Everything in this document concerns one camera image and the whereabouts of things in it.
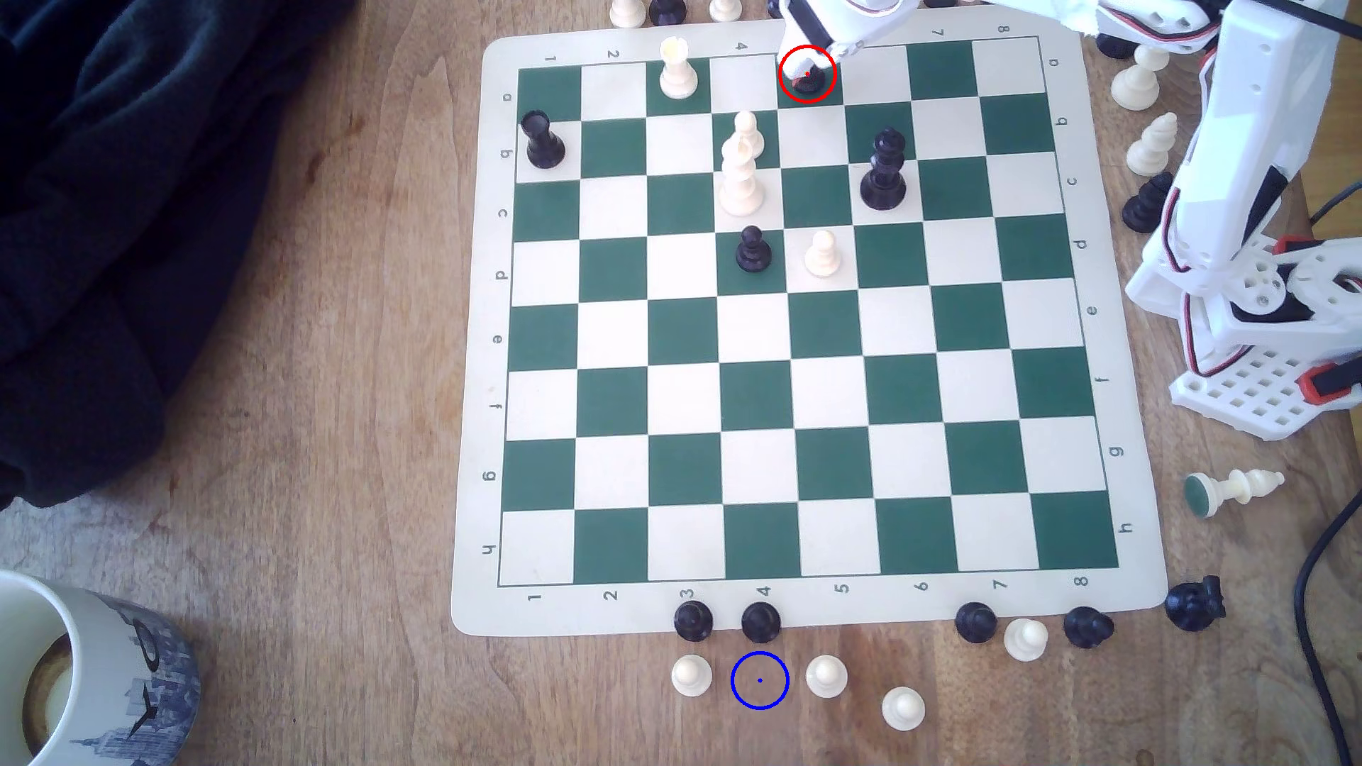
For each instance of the white queen right side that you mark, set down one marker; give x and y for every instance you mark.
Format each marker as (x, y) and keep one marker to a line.
(1134, 85)

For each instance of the black chess knight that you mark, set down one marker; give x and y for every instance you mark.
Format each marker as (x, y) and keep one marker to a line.
(1194, 604)

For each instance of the black chess bishop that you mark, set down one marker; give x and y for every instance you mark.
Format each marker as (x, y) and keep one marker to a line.
(1145, 205)

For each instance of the white chess pawn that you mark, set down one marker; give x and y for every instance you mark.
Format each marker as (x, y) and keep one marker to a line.
(1026, 639)
(692, 676)
(821, 256)
(826, 677)
(903, 709)

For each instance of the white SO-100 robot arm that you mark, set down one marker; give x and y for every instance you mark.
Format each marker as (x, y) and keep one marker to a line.
(1245, 128)

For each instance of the white chess rook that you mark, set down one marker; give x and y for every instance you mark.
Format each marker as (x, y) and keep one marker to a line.
(678, 69)

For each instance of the white chess piece green felt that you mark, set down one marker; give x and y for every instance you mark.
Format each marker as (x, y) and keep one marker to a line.
(1234, 489)

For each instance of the black chess piece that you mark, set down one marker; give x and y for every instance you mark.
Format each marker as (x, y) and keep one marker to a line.
(1114, 46)
(667, 10)

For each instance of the black chess queen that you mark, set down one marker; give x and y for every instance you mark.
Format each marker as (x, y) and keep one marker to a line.
(884, 176)

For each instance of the black chess pawn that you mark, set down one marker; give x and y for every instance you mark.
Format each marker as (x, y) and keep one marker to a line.
(693, 620)
(761, 622)
(1087, 628)
(753, 252)
(543, 144)
(810, 79)
(976, 622)

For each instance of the dark blue cloth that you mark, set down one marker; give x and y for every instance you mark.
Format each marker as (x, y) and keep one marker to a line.
(128, 213)

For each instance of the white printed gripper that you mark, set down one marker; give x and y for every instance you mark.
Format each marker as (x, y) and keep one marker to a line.
(800, 44)

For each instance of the white printed coffee mug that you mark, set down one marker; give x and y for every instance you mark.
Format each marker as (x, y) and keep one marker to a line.
(117, 681)

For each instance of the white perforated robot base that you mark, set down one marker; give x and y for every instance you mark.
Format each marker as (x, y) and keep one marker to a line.
(1256, 396)

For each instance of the small white pawn upper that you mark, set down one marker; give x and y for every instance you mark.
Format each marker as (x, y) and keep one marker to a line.
(748, 130)

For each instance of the green white chess mat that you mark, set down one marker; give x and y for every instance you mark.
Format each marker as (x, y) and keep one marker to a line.
(681, 426)

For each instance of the white chess bishop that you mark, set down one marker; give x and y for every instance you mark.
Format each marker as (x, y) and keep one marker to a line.
(1152, 147)

